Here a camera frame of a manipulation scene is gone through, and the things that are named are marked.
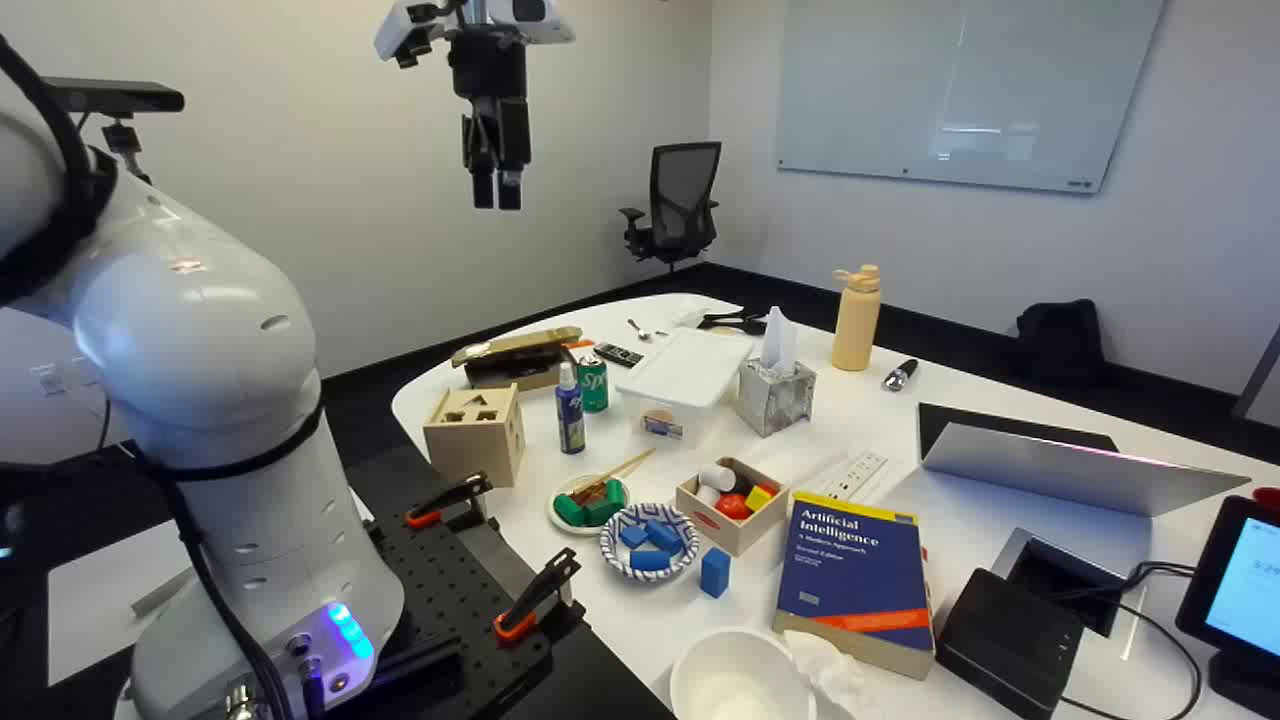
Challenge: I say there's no white power strip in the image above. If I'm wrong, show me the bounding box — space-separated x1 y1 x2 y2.
826 450 892 504

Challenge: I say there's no grey box with black tray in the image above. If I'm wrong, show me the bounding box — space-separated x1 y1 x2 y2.
991 525 1158 642

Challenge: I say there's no black tablet screen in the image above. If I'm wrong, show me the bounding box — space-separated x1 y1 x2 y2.
1171 491 1280 715

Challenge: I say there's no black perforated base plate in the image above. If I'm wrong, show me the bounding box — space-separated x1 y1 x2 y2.
340 445 677 720

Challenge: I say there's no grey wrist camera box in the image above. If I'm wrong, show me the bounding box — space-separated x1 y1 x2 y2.
374 0 451 67

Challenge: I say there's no green soda can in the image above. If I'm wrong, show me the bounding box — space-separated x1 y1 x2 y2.
573 355 611 415

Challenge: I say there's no wooden tray of colourful blocks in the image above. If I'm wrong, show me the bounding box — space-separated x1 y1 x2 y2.
673 458 790 559

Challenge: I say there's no silver laptop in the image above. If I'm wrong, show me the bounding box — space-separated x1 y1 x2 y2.
883 419 1251 579

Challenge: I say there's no grey tissue box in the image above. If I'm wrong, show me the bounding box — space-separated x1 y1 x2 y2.
736 306 819 439

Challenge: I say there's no wall whiteboard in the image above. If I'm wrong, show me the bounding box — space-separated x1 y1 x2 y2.
777 0 1171 202

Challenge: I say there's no black bag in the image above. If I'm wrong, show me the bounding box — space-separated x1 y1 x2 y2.
1008 296 1107 394

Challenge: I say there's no black electronics box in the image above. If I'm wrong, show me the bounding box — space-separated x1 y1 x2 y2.
932 568 1089 720

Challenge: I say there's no wooden brush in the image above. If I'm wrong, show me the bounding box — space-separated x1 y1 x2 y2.
449 323 588 396

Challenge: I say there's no green cylinder block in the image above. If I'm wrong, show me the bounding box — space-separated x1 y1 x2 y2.
579 479 633 525

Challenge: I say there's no black cable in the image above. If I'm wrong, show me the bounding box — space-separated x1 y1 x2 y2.
1055 557 1209 720

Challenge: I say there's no small plain white plate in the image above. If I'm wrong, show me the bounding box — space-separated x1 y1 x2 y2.
544 477 633 540

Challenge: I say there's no black remote control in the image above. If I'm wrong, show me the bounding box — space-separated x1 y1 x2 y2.
588 342 647 372

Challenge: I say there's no thin wooden stick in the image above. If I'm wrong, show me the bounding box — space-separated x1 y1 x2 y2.
569 450 660 504

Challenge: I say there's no white plate with blue markings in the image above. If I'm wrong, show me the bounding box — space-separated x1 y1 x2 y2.
598 501 706 588

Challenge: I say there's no black flat pad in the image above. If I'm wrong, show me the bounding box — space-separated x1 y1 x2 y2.
917 401 1119 462

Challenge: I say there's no purple wrapped candy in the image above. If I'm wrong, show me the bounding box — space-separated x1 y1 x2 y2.
638 408 687 445

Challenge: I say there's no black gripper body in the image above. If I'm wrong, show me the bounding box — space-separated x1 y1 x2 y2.
449 29 537 173

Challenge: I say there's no small blue rectangular block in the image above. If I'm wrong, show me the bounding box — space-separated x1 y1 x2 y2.
696 549 736 599

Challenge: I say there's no tan squeeze bottle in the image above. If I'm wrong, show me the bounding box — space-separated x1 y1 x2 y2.
829 262 890 378

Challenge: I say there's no black office chair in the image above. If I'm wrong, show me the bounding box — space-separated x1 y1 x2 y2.
617 139 724 277

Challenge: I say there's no black marker pen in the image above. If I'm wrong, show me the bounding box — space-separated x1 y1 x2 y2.
875 353 923 396

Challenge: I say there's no black camera on stand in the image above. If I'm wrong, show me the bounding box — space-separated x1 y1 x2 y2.
43 77 189 185

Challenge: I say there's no wooden shape sorter box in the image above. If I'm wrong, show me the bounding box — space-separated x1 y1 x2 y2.
421 382 527 491

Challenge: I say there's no black clamp with orange handle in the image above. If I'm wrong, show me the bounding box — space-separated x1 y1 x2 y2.
490 545 588 650
400 473 497 532

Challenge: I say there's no blue and yellow book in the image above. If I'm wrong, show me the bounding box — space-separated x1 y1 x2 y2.
773 489 938 682

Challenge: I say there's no white cloth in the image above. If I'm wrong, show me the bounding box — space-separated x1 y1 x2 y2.
777 628 875 720

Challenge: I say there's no white bowl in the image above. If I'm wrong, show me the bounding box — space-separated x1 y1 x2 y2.
663 628 819 720

